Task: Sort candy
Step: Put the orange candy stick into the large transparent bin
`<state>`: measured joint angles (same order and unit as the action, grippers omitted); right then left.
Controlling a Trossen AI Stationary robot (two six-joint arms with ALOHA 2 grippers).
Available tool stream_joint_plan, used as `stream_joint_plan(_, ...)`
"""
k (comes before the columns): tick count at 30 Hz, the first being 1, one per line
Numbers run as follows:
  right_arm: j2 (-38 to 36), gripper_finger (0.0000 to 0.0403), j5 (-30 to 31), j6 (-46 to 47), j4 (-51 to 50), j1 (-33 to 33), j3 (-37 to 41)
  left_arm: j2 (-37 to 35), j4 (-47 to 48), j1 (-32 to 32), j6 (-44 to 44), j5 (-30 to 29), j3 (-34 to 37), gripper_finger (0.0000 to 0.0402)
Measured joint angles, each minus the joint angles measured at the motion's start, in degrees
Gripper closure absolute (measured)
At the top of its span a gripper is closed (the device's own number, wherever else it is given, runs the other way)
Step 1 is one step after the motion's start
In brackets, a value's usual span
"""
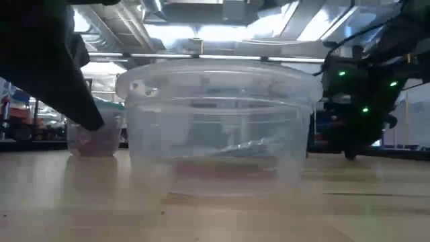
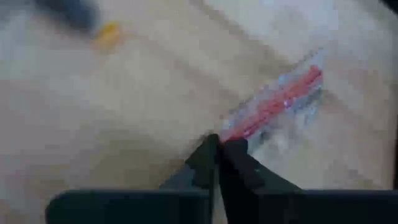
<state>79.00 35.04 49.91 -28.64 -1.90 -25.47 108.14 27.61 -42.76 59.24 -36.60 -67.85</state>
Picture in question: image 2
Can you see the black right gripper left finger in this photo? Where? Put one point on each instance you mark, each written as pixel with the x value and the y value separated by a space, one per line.
pixel 202 168

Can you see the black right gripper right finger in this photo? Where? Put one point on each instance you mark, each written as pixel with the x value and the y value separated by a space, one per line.
pixel 242 174

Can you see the yellow tape tag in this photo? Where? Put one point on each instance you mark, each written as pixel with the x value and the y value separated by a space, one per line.
pixel 107 35

